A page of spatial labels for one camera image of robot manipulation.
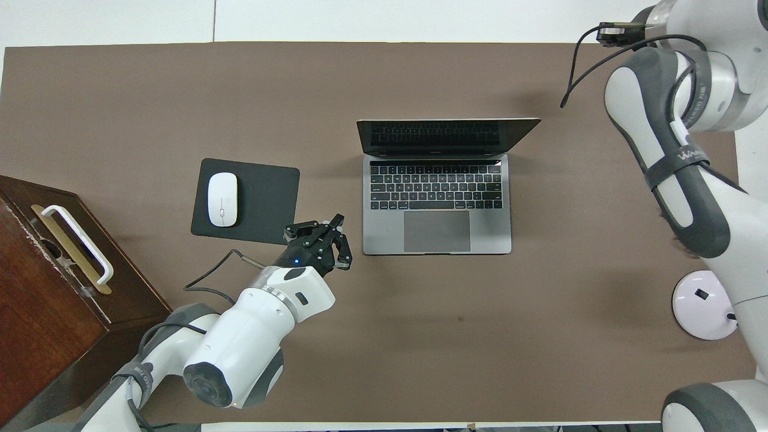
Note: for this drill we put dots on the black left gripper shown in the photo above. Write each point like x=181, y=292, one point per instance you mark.
x=300, y=258

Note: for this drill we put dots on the grey aluminium laptop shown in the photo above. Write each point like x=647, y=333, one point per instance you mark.
x=438, y=234

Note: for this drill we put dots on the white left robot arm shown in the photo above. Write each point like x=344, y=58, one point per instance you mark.
x=240, y=342

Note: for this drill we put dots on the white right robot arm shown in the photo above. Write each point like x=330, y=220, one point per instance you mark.
x=660, y=120

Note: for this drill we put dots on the black mouse pad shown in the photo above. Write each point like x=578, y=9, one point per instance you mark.
x=264, y=192

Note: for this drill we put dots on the white computer mouse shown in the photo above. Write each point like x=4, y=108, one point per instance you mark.
x=222, y=198

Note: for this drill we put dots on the brown table mat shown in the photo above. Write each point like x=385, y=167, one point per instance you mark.
x=420, y=336

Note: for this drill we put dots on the dark brown wooden box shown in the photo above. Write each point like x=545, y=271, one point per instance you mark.
x=48, y=300

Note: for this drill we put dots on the white desk lamp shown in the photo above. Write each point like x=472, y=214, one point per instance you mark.
x=699, y=306

